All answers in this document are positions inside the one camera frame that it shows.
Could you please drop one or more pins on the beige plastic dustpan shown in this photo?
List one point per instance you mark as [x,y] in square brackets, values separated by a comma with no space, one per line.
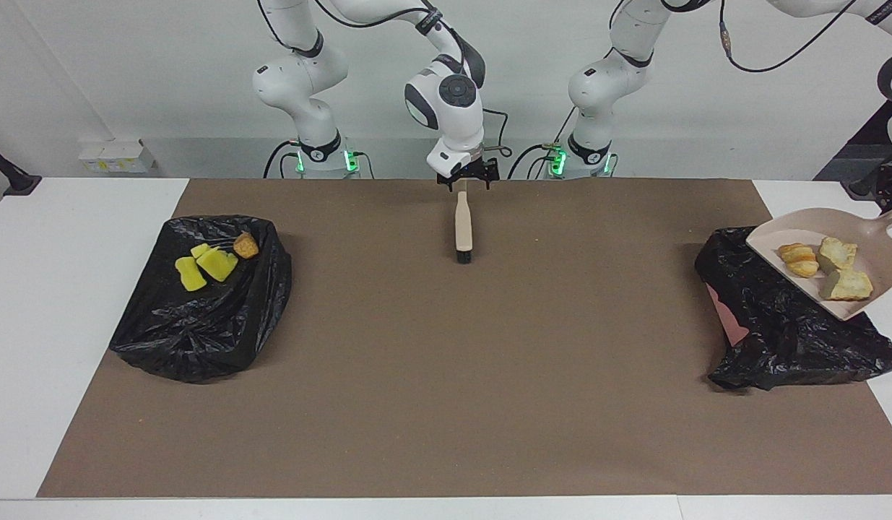
[872,245]

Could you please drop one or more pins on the pink bin with black bag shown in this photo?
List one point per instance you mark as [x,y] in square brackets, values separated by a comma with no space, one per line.
[778,332]

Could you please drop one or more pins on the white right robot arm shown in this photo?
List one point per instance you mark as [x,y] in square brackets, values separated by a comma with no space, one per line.
[453,108]

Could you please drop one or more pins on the pale beige sponge chunk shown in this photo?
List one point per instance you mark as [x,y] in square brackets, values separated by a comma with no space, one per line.
[799,260]
[846,286]
[836,254]

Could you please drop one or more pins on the dark blue panel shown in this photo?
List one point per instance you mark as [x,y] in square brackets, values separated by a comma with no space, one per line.
[850,152]

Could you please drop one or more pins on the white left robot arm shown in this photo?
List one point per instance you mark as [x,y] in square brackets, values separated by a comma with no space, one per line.
[612,79]

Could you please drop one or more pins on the brown table mat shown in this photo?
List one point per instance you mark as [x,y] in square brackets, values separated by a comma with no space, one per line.
[344,433]

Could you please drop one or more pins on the black stand foot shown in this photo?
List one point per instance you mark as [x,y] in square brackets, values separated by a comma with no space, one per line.
[861,188]
[12,177]

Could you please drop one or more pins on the beige hand brush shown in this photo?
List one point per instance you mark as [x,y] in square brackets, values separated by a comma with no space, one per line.
[464,224]

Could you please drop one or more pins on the notched yellow sponge piece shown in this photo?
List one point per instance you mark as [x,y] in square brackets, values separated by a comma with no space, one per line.
[218,264]

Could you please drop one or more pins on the white wall socket box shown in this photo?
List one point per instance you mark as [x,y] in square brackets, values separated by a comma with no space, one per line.
[113,155]

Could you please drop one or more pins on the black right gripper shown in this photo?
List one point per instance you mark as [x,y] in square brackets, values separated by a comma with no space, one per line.
[471,170]

